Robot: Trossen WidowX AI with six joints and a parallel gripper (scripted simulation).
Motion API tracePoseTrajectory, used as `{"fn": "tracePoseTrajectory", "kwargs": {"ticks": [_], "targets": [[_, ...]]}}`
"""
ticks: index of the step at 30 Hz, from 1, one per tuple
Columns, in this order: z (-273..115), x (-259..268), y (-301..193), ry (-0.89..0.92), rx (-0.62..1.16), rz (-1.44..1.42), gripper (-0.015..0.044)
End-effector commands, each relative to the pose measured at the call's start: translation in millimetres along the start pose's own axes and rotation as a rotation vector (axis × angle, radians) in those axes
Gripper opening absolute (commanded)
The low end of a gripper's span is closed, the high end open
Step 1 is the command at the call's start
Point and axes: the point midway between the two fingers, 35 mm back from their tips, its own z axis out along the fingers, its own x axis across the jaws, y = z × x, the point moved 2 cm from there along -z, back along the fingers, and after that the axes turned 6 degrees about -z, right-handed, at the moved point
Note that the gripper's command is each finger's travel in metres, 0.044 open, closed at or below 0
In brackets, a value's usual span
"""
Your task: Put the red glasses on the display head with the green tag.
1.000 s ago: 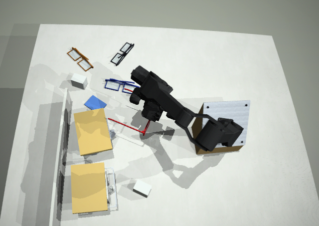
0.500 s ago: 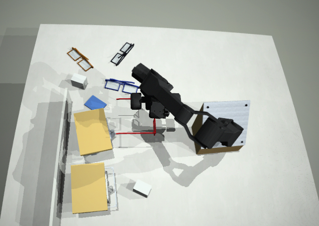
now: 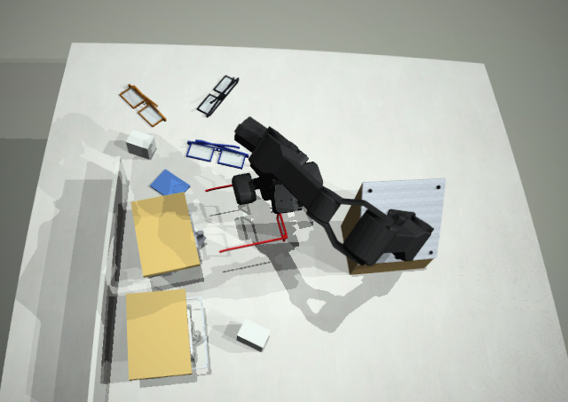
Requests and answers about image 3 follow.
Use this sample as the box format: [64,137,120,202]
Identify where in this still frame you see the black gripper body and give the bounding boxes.
[232,162,323,205]

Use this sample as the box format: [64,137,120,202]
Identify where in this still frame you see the black-framed glasses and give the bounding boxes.
[196,75,240,118]

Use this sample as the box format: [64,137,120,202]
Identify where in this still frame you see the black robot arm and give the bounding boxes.
[234,116,434,265]

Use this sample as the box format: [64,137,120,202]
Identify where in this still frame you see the long grey flat panel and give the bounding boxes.
[87,156,127,402]

